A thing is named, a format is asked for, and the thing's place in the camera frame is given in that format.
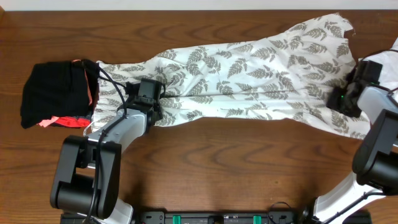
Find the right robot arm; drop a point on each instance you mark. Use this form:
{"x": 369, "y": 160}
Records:
{"x": 374, "y": 167}

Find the plain white cloth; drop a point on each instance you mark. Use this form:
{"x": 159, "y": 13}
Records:
{"x": 387, "y": 70}

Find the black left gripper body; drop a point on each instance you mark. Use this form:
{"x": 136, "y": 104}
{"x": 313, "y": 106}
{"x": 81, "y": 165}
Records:
{"x": 156, "y": 112}

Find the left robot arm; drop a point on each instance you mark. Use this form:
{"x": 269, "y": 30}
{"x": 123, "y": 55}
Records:
{"x": 86, "y": 182}

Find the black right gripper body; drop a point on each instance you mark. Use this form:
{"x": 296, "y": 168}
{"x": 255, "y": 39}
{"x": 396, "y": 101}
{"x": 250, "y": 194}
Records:
{"x": 339, "y": 101}

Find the white fern print garment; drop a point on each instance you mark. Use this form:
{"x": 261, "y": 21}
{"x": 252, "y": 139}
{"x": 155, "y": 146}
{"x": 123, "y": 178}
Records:
{"x": 286, "y": 76}

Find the folded black and coral garment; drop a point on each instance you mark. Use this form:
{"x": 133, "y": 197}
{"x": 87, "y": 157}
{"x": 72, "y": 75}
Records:
{"x": 60, "y": 94}

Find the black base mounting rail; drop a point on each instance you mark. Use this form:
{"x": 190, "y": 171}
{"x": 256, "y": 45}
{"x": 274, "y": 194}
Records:
{"x": 217, "y": 218}

